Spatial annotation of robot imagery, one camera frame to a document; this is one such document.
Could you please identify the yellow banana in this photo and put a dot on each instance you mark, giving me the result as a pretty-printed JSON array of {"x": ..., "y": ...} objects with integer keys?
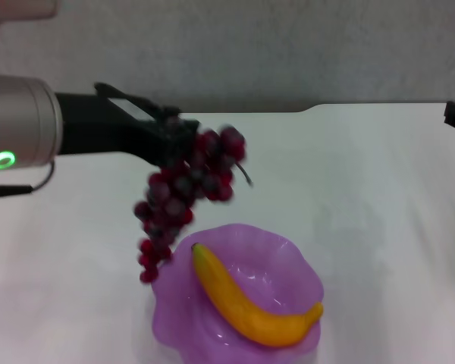
[{"x": 246, "y": 307}]

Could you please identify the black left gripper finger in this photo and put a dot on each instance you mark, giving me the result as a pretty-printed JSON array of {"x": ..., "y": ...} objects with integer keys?
[
  {"x": 172, "y": 144},
  {"x": 140, "y": 104}
]

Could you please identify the red grape bunch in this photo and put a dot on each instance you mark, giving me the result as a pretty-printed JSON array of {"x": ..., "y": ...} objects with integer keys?
[{"x": 182, "y": 189}]

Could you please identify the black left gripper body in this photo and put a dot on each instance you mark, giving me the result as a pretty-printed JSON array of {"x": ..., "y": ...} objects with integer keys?
[{"x": 95, "y": 129}]

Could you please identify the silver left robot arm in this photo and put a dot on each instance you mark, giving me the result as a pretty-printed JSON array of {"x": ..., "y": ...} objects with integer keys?
[{"x": 22, "y": 117}]

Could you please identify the purple wavy plastic bowl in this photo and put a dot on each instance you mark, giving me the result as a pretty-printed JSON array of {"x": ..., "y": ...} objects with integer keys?
[{"x": 277, "y": 280}]

